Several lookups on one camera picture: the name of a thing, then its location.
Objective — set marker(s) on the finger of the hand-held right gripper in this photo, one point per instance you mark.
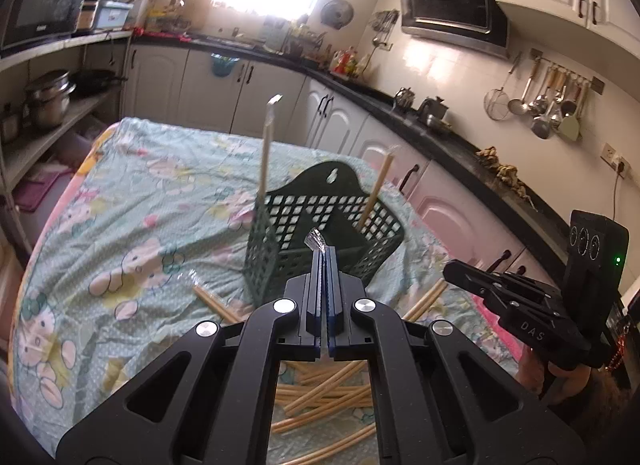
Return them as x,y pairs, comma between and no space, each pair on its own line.
470,280

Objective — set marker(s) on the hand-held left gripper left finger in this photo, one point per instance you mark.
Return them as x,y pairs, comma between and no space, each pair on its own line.
315,295

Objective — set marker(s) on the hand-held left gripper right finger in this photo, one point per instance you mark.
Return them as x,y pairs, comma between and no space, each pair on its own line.
335,295

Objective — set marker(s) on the dark green utensil basket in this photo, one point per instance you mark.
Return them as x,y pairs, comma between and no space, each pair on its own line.
280,245

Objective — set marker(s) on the pile of wooden chopsticks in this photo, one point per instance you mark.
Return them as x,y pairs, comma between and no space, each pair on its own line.
325,390

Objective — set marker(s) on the person's right hand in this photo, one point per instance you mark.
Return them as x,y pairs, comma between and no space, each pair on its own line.
570,385

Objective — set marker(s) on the ginger root pile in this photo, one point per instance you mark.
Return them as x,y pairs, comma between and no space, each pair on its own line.
505,172

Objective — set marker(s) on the black countertop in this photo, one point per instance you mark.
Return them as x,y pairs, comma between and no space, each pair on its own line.
450,140

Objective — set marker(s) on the pale green spatula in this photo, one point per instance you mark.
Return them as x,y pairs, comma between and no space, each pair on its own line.
570,127

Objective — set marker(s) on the large steel ladle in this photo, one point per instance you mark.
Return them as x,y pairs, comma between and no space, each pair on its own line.
541,127

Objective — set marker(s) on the steel bowl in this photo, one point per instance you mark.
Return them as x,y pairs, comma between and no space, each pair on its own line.
439,124

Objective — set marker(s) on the dark metal pitcher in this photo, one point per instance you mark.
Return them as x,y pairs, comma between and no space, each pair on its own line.
432,109

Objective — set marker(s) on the steel skimmer ladle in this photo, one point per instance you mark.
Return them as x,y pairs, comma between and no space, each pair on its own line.
516,106

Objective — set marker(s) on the steel teapot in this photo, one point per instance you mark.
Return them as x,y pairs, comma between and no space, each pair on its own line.
405,100

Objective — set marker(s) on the white base cabinets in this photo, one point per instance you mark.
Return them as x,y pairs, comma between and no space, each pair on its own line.
270,95

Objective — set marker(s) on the cartoon print tablecloth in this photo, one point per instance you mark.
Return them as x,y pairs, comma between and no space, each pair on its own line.
125,205

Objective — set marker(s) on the red condiment bottle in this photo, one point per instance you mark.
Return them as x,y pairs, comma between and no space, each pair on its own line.
342,62

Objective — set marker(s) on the blue hanging bin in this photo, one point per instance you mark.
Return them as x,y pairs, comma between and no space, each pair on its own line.
224,65

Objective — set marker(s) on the black spice rack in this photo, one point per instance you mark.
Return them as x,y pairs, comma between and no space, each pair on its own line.
310,47

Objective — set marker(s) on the pale utensil caddy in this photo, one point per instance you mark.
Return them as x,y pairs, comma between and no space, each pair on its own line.
276,36

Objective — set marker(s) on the small hanging kitchen tools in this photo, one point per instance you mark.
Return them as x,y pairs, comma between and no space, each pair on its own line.
385,25

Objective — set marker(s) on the clear storage bin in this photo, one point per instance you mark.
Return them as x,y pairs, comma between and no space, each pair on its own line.
75,150

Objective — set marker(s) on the small grey fan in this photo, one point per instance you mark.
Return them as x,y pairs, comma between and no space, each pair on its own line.
337,13

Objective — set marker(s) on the black frying pan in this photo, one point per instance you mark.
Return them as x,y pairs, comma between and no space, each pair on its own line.
95,79

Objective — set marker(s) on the wooden cutting board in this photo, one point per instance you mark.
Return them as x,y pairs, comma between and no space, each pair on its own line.
196,2

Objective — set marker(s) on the white shelf rack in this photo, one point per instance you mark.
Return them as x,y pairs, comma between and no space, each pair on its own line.
50,120

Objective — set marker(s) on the stacked steel pots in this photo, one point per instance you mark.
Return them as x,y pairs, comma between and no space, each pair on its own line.
47,100

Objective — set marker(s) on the light blue plastic box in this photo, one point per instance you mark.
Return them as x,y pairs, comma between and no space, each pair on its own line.
112,15

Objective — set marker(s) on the small steel pot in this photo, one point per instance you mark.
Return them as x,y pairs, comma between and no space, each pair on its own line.
10,125

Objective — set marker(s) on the black microwave oven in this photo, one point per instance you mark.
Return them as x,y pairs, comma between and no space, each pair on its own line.
45,0

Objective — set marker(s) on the wall power socket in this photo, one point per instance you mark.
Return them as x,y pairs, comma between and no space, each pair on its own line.
612,155

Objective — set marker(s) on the wall utensil rail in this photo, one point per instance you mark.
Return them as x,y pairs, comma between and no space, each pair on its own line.
595,84

